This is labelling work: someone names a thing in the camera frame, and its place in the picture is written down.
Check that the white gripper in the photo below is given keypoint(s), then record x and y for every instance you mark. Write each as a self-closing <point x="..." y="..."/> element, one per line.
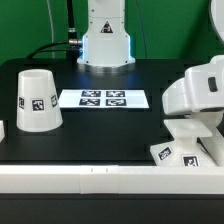
<point x="200" y="90"/>

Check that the white lamp base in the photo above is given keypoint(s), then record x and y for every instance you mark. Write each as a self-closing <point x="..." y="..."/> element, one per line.
<point x="184" y="150"/>

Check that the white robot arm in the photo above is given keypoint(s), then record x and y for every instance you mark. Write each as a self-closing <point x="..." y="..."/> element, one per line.
<point x="106" y="47"/>

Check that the white lamp shade cone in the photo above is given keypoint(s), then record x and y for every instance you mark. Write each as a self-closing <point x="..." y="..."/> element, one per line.
<point x="37" y="102"/>

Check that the white marker sheet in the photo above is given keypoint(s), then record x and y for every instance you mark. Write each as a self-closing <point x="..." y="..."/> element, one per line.
<point x="80" y="98"/>

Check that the white left fence piece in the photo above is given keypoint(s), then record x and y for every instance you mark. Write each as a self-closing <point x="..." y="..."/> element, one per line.
<point x="2" y="132"/>

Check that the white front fence rail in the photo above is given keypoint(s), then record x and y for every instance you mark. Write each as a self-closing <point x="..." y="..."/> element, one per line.
<point x="111" y="179"/>

